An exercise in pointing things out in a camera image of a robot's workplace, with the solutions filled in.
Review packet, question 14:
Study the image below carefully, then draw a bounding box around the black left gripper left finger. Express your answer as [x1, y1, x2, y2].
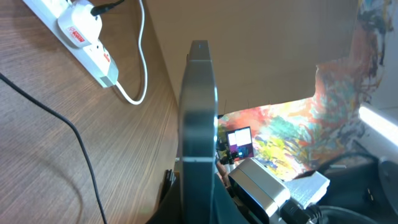
[146, 177, 182, 224]

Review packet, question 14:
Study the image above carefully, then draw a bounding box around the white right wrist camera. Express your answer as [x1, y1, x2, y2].
[228, 158, 330, 223]

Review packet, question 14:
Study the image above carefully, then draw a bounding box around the white power strip cord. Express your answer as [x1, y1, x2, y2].
[114, 0, 149, 106]

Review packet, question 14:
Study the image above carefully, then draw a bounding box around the black USB charging cable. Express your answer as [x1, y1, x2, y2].
[0, 0, 125, 224]

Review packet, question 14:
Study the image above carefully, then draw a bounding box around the blue Galaxy S25 smartphone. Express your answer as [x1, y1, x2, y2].
[178, 40, 218, 223]

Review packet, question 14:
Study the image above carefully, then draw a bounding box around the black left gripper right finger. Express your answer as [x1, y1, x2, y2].
[213, 174, 248, 224]

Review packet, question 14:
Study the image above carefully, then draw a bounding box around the white power strip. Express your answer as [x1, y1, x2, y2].
[24, 0, 119, 88]

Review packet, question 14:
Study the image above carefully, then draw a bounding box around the white USB charger plug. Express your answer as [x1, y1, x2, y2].
[57, 0, 102, 49]

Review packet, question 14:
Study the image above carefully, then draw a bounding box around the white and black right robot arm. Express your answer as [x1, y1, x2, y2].
[280, 152, 397, 223]

